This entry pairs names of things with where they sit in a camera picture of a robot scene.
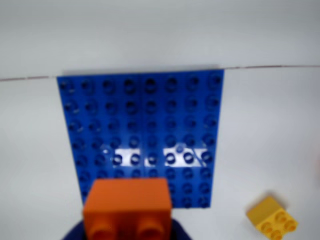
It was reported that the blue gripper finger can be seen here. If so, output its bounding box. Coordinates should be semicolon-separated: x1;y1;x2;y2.
170;217;193;240
59;219;87;240

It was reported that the yellow 2x2 toy brick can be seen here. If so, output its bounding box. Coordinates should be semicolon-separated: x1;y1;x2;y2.
246;196;300;239

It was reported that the blue 8x8 studded baseplate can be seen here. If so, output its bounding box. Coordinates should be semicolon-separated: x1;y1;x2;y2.
56;70;226;210

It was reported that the orange 2x2 toy brick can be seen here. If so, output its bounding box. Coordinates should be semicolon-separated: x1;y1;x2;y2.
82;177;173;240

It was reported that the white foam board sheet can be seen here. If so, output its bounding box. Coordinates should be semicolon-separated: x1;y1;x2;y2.
0;0;320;82
0;65;320;240

